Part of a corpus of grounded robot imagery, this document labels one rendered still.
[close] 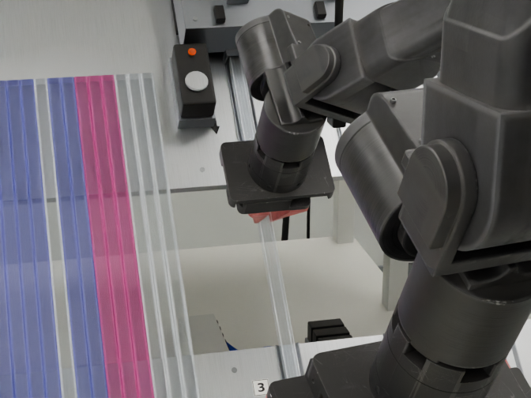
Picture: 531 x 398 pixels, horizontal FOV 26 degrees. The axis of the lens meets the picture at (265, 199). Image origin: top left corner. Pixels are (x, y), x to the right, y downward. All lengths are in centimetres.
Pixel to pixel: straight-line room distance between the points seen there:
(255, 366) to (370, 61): 34
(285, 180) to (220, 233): 199
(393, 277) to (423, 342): 119
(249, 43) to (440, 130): 59
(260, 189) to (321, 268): 80
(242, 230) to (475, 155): 262
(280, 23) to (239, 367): 33
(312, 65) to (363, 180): 41
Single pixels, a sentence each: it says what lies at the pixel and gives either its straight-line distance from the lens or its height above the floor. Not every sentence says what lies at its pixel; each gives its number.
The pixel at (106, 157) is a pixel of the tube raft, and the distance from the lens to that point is 119.
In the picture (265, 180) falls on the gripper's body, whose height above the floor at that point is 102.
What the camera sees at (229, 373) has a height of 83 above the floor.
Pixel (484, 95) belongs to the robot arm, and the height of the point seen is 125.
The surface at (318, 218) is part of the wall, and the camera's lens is 310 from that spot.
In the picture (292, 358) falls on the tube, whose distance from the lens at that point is 111.
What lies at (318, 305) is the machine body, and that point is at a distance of 175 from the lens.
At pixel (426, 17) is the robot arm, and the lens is 93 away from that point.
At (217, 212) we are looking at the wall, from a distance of 303.
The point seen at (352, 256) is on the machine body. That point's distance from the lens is 192.
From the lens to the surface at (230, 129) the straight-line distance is 123.
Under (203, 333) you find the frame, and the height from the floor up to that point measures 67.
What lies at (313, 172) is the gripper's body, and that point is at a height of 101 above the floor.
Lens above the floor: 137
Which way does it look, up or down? 20 degrees down
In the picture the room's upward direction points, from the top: straight up
